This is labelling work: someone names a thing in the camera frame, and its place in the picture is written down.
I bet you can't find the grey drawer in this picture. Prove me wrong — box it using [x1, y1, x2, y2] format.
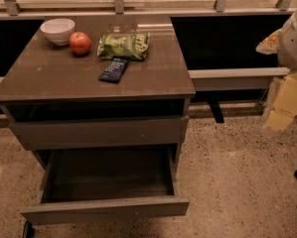
[10, 116, 188, 150]
[21, 145, 189, 225]

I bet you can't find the dark blue snack bar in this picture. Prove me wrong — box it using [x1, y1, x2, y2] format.
[99, 58, 129, 83]

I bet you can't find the grey top drawer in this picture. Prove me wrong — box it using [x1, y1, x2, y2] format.
[10, 116, 188, 150]

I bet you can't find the black object on floor left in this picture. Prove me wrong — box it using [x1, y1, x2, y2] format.
[22, 221, 34, 238]

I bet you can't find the white ceramic bowl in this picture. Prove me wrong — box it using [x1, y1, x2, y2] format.
[40, 18, 75, 46]

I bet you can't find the grey drawer cabinet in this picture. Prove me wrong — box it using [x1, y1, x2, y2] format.
[0, 15, 197, 171]

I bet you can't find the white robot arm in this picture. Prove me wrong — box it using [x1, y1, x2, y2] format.
[256, 9, 297, 137]

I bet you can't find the red apple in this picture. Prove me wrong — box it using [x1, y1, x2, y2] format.
[69, 32, 91, 55]

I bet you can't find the green chip bag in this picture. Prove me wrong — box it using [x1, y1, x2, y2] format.
[97, 34, 149, 61]

